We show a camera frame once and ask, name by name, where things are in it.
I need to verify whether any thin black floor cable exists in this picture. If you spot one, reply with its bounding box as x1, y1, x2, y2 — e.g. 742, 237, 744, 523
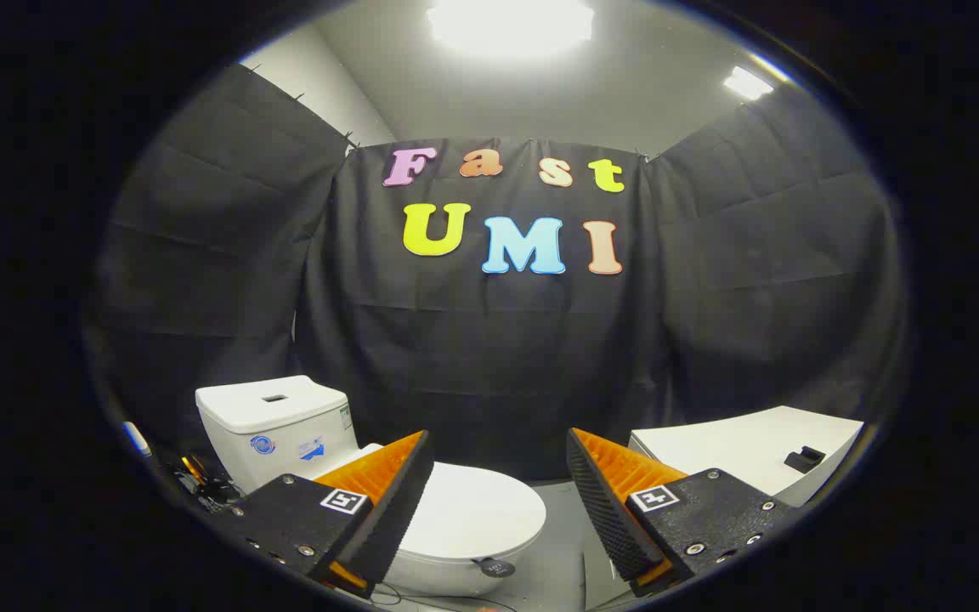
369, 581, 518, 612

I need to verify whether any bundle of dark cables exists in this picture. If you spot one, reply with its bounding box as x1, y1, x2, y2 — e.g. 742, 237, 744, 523
171, 455, 246, 513

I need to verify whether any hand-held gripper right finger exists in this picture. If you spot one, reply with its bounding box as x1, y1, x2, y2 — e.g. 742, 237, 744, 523
566, 427, 801, 596

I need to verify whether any small black holder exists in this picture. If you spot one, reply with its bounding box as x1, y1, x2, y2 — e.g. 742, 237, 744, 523
784, 445, 827, 474

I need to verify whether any white cabinet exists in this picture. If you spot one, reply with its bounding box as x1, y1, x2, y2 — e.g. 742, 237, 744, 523
628, 405, 866, 508

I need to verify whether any black backdrop cloth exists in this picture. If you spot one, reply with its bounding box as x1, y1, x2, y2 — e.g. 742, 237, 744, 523
86, 61, 911, 485

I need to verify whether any white toilet lid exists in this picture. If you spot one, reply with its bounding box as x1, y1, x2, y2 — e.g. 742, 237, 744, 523
359, 442, 547, 564

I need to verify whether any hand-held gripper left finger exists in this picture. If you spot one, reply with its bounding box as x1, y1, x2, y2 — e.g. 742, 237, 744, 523
230, 429, 437, 596

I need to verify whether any small ceiling light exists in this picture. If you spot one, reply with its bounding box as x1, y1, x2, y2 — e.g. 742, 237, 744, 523
723, 66, 775, 101

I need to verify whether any large ceiling light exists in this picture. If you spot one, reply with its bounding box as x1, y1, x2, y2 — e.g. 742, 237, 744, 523
426, 0, 595, 57

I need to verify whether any white toilet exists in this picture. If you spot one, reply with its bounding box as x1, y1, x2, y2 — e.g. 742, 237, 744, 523
195, 375, 547, 598

